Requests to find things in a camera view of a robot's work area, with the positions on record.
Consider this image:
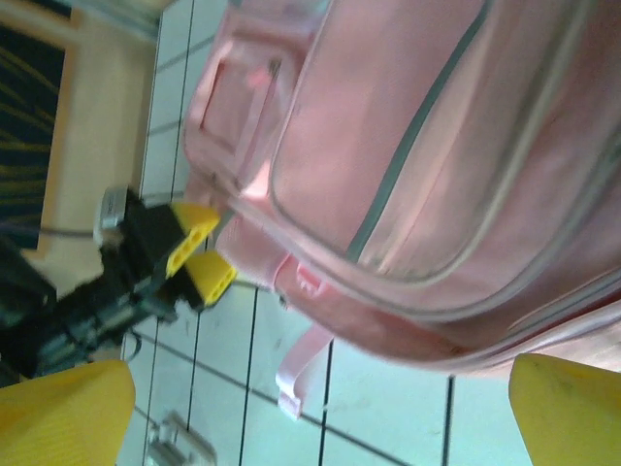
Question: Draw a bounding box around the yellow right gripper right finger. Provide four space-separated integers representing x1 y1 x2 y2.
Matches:
507 352 621 466

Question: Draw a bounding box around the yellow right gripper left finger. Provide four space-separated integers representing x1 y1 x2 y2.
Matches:
0 358 137 466

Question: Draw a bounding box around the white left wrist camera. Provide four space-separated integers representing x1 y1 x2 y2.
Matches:
93 186 131 244

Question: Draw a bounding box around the pink student backpack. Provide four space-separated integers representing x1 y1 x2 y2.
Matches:
181 0 621 421

